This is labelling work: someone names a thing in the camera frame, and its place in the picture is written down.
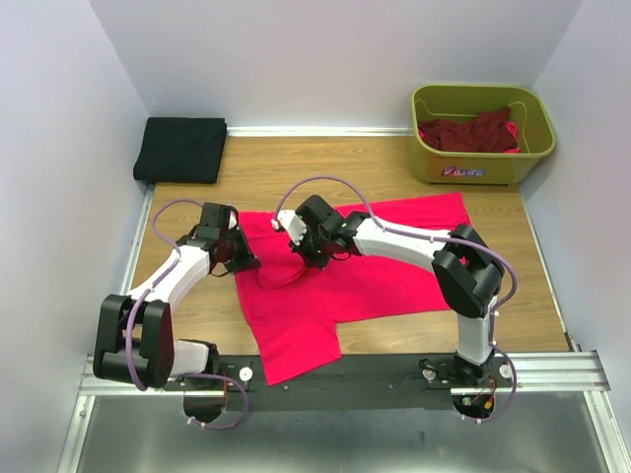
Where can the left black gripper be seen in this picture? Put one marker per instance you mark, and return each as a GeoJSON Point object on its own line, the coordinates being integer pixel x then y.
{"type": "Point", "coordinates": [247, 259]}

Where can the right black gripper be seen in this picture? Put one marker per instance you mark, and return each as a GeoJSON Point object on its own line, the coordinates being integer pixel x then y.
{"type": "Point", "coordinates": [310, 261]}

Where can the pink t shirt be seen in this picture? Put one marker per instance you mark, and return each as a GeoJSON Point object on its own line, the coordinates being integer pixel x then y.
{"type": "Point", "coordinates": [293, 310]}

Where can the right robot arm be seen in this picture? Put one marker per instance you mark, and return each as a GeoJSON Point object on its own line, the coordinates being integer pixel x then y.
{"type": "Point", "coordinates": [468, 274]}

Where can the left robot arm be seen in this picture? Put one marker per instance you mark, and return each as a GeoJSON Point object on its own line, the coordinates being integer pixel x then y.
{"type": "Point", "coordinates": [135, 339]}

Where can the folded black t shirt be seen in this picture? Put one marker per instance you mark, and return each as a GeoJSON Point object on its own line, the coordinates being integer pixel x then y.
{"type": "Point", "coordinates": [181, 150]}

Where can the dark red t shirt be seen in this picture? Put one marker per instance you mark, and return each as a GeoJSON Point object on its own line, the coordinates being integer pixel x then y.
{"type": "Point", "coordinates": [488, 132]}

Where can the olive green plastic bin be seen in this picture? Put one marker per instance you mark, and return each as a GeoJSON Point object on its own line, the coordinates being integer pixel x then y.
{"type": "Point", "coordinates": [460, 103]}

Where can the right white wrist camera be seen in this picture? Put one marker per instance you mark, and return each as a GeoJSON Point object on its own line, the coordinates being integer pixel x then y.
{"type": "Point", "coordinates": [290, 222]}

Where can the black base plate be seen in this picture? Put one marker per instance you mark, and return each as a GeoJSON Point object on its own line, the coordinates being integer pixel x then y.
{"type": "Point", "coordinates": [355, 382]}

